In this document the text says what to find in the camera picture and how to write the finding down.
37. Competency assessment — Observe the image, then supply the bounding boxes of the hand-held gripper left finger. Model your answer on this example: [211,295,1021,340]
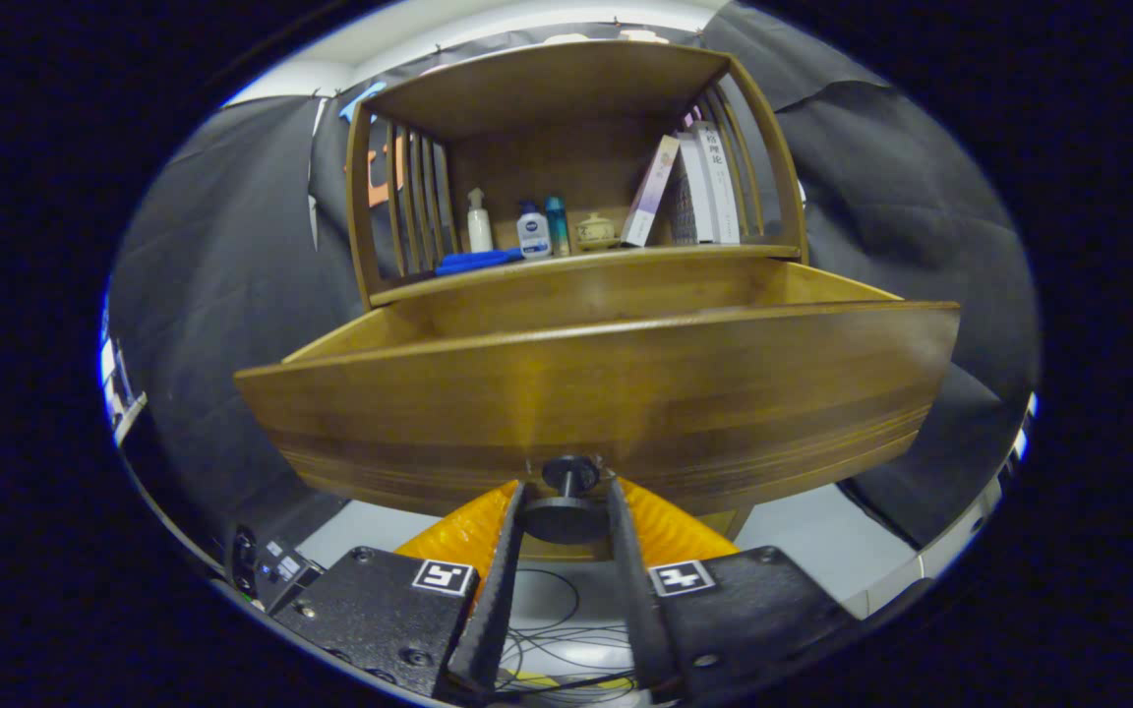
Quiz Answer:
[267,479,528,704]

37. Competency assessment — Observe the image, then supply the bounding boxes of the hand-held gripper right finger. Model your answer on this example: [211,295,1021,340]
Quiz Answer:
[606,475,858,704]

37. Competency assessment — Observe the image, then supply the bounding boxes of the wooden drawer with black knob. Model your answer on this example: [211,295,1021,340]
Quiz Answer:
[234,261,961,547]

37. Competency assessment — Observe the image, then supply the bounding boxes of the wooden countertop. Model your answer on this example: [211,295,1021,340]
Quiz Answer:
[370,244,804,306]

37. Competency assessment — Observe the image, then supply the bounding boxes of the wooden cabinet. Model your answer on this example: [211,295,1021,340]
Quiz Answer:
[345,39,809,563]

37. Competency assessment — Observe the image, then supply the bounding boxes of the blue folded cloth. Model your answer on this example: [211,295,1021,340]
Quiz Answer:
[435,249,524,276]

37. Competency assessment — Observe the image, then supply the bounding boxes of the white bottle with blue cap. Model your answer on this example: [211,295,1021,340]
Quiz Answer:
[516,201,552,259]

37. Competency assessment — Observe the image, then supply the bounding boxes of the white pump bottle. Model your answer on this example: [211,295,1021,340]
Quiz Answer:
[467,188,494,254]

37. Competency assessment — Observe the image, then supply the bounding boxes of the beige lidded teacup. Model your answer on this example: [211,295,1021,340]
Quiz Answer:
[576,212,619,251]

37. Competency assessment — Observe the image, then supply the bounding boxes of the pink and purple book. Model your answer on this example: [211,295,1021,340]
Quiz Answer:
[621,135,682,248]

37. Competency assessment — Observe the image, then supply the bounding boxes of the white book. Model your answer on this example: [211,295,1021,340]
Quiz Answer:
[689,120,743,245]

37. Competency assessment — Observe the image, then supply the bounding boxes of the black floor cables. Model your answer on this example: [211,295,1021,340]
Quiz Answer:
[498,568,641,704]

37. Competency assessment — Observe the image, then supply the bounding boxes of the white wall device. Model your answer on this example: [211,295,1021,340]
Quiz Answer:
[99,315,148,443]

